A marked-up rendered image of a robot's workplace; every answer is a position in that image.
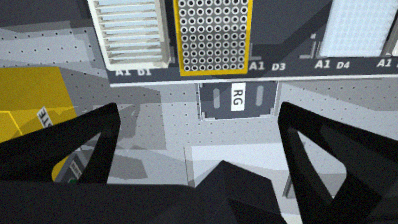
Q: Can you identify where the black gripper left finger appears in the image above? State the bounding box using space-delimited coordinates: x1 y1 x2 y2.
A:
0 103 121 183

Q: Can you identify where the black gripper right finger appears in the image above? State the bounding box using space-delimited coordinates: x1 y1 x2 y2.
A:
278 102 398 224

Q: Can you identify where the white well plate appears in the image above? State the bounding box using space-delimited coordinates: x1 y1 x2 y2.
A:
319 0 398 57

